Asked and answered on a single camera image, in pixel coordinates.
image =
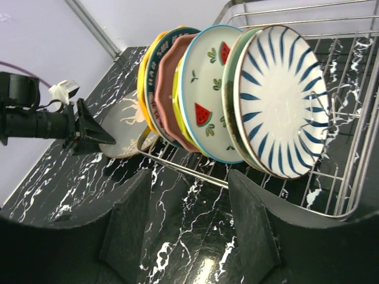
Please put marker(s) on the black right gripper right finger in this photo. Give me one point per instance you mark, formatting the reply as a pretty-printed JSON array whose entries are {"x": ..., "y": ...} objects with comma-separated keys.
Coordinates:
[{"x": 282, "y": 243}]

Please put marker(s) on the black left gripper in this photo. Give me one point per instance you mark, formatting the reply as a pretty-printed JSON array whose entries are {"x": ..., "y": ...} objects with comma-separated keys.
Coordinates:
[{"x": 23, "y": 116}]

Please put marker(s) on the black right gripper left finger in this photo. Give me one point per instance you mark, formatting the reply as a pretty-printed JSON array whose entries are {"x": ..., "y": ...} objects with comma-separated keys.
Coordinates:
[{"x": 100, "y": 242}]

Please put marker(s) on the grey reindeer snowflake plate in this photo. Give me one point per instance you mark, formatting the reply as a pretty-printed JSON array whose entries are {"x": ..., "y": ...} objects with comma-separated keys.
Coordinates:
[{"x": 125, "y": 123}]

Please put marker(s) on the yellow polka dot plate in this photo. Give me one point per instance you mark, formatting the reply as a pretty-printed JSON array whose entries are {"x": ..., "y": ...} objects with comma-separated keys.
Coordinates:
[{"x": 140, "y": 80}]

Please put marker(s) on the lime green polka dot plate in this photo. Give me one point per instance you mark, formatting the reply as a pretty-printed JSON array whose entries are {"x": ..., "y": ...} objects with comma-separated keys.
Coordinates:
[{"x": 177, "y": 111}]

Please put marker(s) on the pink polka dot plate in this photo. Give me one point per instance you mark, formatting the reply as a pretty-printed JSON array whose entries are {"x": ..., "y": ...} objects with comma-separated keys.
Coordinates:
[{"x": 163, "y": 94}]

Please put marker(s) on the white plate green lettered rim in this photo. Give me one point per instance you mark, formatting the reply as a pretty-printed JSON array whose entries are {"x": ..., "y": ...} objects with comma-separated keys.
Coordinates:
[{"x": 150, "y": 79}]

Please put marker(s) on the white watermelon pattern plate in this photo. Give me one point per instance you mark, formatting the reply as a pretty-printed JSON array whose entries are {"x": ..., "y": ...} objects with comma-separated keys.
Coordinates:
[{"x": 200, "y": 99}]

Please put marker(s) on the mint green floral plate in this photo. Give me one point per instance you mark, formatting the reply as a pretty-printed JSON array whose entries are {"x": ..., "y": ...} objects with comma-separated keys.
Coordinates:
[{"x": 227, "y": 97}]

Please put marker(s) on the white blue striped plate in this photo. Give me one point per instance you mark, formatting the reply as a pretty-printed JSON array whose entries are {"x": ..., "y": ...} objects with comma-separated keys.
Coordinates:
[{"x": 281, "y": 103}]

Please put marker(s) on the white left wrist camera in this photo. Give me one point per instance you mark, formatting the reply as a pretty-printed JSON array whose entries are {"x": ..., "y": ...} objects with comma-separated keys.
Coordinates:
[{"x": 64, "y": 90}]

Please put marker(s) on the left aluminium frame post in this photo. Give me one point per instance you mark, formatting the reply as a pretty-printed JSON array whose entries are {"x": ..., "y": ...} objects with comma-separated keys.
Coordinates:
[{"x": 94, "y": 28}]

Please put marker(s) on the metal wire dish rack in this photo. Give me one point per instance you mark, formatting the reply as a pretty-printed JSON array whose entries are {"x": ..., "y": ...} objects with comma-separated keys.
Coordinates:
[{"x": 344, "y": 35}]

